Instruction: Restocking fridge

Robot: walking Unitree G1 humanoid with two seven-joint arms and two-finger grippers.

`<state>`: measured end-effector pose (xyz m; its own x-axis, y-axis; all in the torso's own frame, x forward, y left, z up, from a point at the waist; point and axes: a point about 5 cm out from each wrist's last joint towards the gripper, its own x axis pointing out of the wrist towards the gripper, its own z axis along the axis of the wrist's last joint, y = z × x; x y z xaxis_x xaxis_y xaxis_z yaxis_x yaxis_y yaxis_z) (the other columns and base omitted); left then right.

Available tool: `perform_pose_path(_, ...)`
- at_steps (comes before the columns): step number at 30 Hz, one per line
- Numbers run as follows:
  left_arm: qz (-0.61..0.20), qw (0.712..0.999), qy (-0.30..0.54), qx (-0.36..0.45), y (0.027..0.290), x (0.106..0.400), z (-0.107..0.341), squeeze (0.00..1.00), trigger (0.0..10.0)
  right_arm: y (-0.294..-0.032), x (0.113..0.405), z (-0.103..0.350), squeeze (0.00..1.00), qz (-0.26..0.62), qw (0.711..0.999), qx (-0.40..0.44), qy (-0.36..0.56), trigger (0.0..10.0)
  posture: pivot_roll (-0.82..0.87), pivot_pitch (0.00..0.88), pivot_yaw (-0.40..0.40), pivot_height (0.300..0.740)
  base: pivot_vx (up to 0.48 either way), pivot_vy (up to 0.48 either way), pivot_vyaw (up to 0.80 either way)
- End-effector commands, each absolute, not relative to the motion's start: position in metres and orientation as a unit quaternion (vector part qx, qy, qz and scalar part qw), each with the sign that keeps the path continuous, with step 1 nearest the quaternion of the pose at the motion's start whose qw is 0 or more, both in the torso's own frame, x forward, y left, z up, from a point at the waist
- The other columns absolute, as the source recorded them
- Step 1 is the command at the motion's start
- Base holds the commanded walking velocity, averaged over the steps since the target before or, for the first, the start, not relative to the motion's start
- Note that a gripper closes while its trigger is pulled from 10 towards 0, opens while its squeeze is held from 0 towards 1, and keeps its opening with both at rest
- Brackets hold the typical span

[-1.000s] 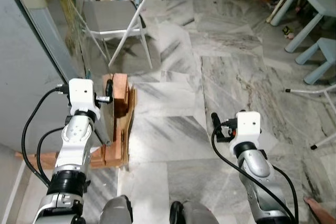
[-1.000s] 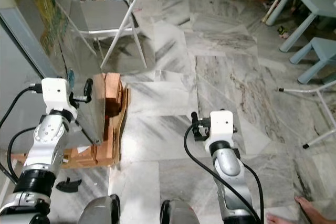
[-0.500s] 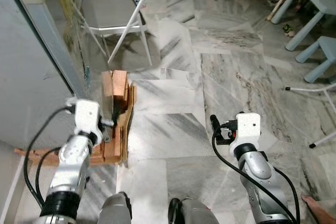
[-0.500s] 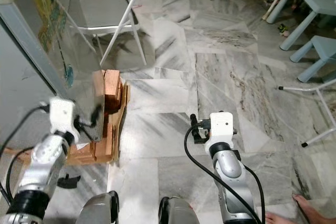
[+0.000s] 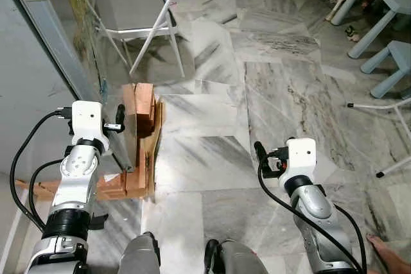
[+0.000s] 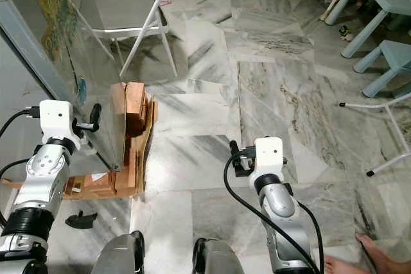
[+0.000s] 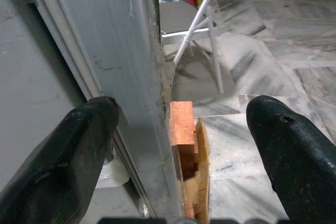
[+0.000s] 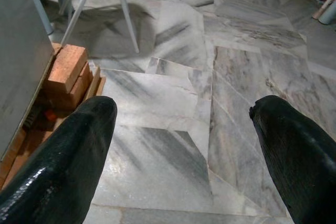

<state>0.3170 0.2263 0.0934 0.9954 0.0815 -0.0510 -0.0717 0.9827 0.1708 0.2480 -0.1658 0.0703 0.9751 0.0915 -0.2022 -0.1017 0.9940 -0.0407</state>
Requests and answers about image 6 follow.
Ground glossy fridge door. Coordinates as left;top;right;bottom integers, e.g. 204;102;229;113
6;0;127;173

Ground orange brown fridge stand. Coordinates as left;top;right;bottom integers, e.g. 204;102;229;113
0;81;158;201

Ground small black floor object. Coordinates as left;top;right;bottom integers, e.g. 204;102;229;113
64;210;99;229

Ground silver right robot leg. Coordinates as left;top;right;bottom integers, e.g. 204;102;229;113
191;237;248;274

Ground silver robot leg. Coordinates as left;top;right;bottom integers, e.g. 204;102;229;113
191;237;248;274
93;230;145;274

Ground white grey folding chair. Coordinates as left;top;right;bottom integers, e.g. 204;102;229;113
93;0;179;77

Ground white metal rack legs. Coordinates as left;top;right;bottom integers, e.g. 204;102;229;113
338;91;411;178

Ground silver left robot leg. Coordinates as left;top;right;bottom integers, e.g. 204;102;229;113
93;230;145;274

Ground person's bare foot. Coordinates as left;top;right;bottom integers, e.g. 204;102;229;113
324;255;358;274
356;232;411;274

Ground light blue plastic stool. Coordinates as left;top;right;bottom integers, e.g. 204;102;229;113
353;40;411;98

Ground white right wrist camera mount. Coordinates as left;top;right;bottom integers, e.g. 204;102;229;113
253;135;285;180

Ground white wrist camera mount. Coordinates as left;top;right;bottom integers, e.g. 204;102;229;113
38;99;75;141
253;135;285;180

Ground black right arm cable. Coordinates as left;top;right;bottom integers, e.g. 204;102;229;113
223;153;326;274

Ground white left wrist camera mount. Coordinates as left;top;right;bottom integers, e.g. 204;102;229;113
38;99;75;141

